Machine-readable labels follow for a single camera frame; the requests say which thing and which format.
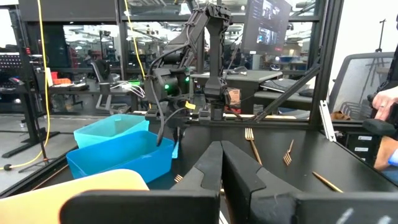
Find grey mesh office chair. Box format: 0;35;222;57
328;52;397;123

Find gold fork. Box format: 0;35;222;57
244;127;263;166
312;170;344;194

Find black drawer cabinet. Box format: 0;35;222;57
345;130;379;164

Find black office chair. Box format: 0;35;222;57
90;58;133;114

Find dark computer monitor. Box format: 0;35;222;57
241;0;292;57

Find grey desk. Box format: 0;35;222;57
189;70;315;116

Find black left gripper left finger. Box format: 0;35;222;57
58;141;224;224

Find black chair armrest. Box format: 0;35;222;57
362;118;397;137

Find person's hand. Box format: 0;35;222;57
372;85;398;121

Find wooden side board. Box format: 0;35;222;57
133;110;297;121

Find blue plastic bin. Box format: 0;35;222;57
66;130;175;184

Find teal plastic bin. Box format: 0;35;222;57
73;113;150;149

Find person's forearm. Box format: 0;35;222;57
374;136;398;172

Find black table frame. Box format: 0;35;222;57
186;0;345;130

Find gold fork tines edge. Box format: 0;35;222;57
282;139;295;166

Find orange plastic bin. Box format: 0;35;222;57
0;169;150;224

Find yellow hanging cable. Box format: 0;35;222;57
0;0;52;171
123;0;146;79

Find black keyboard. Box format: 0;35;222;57
259;78;308;93

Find black pegboard rack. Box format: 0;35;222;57
0;6;62;159

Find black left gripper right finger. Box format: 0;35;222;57
221;140;398;224

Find person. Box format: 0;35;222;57
368;14;398;103

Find white metal bracket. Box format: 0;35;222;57
319;100;336;142

